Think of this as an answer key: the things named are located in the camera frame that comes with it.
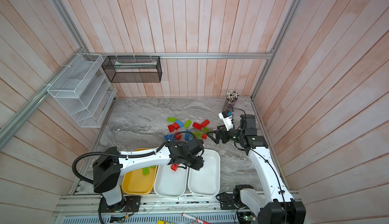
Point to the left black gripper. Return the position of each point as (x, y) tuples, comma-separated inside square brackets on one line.
[(197, 166)]

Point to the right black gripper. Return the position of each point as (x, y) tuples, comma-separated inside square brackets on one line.
[(223, 131)]

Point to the green lego brick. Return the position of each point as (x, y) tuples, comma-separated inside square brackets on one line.
[(146, 171), (171, 119), (187, 124), (205, 130), (198, 135)]

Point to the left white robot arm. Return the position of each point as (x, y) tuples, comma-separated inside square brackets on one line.
[(112, 164)]

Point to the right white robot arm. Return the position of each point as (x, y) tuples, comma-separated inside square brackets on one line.
[(277, 205)]

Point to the red long lego right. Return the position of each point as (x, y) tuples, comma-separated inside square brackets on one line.
[(205, 123)]

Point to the red long lego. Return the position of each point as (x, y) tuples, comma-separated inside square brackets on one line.
[(205, 123), (197, 126)]

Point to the blue lego brick upright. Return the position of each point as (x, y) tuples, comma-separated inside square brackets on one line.
[(188, 136)]

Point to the red long lego left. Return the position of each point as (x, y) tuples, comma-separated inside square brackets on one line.
[(197, 126)]

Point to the right white plastic bin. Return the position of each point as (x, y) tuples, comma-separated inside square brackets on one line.
[(206, 181)]

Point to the white plastic bin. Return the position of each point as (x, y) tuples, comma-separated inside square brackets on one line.
[(206, 181), (170, 183)]

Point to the middle white plastic bin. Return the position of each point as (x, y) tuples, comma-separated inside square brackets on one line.
[(170, 183)]

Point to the metal pencil cup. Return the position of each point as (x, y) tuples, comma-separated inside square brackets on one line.
[(230, 100)]

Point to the yellow plastic bin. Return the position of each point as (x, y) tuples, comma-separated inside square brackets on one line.
[(135, 183)]

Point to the red marker pen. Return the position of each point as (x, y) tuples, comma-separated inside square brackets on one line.
[(195, 219)]

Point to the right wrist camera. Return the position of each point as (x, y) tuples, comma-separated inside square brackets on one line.
[(227, 118)]

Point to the aluminium frame rail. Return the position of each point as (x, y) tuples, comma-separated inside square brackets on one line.
[(85, 205)]

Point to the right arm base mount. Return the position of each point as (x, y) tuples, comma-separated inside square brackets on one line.
[(227, 201)]

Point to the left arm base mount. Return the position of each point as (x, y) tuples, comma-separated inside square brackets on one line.
[(129, 204)]

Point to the black mesh wall basket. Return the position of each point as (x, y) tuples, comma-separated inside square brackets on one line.
[(133, 69)]

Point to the white wire mesh shelf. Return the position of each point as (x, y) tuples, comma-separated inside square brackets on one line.
[(84, 94)]

